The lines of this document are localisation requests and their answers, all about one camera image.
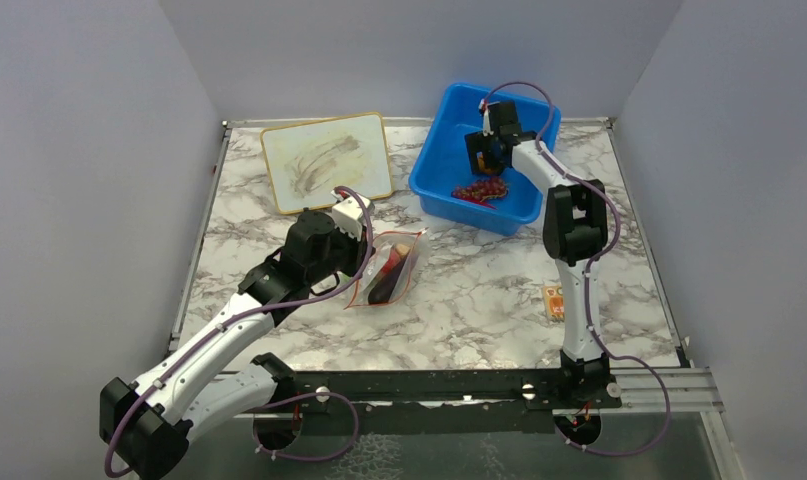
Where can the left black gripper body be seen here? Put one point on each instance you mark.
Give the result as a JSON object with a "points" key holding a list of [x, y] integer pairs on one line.
{"points": [[345, 255]]}

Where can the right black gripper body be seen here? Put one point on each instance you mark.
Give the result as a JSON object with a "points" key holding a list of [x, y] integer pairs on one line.
{"points": [[477, 143]]}

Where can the orange food piece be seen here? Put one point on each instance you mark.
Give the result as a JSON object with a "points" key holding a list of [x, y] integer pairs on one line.
{"points": [[483, 164]]}

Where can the red grape bunch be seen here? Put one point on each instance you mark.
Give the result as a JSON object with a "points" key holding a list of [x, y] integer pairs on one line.
{"points": [[482, 190]]}

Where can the blue plastic bin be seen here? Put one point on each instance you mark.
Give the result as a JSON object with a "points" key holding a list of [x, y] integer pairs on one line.
{"points": [[444, 165]]}

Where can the red chili pepper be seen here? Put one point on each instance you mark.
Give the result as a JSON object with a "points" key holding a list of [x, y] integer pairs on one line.
{"points": [[486, 204]]}

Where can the clear zip top bag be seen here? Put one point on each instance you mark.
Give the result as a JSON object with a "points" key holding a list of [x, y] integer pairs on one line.
{"points": [[383, 244]]}

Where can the pink peach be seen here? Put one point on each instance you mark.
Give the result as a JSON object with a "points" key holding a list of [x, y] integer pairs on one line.
{"points": [[392, 261]]}

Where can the purple eggplant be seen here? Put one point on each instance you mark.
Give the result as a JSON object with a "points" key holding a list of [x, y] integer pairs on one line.
{"points": [[388, 288]]}

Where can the garlic bulb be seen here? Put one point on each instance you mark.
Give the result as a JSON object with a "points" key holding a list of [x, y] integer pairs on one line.
{"points": [[402, 250]]}

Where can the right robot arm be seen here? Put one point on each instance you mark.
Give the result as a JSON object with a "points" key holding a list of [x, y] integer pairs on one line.
{"points": [[575, 233]]}

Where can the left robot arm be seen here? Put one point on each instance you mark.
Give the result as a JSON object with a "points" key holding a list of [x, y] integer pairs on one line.
{"points": [[148, 424]]}

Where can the small whiteboard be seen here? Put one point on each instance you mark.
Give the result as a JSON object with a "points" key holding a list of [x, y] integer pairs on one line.
{"points": [[306, 161]]}

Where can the orange snack packet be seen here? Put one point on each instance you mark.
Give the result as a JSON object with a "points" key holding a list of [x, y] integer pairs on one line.
{"points": [[554, 303]]}

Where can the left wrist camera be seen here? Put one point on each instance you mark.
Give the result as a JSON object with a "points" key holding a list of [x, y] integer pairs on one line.
{"points": [[349, 213]]}

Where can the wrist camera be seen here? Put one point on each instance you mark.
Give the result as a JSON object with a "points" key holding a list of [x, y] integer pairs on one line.
{"points": [[349, 213], [483, 108]]}

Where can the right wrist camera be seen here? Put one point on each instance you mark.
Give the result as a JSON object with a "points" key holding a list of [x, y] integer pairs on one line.
{"points": [[483, 108]]}

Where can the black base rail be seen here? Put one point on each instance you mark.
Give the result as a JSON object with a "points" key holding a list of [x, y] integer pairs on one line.
{"points": [[413, 402]]}

